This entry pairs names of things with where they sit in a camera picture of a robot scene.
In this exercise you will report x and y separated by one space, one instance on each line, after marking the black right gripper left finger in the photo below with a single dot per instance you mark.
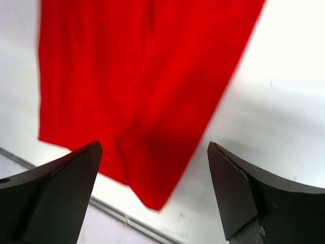
47 204

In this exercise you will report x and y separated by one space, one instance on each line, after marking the red t shirt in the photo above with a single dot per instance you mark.
141 77

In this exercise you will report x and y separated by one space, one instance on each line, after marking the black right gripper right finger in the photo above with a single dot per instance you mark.
257 206

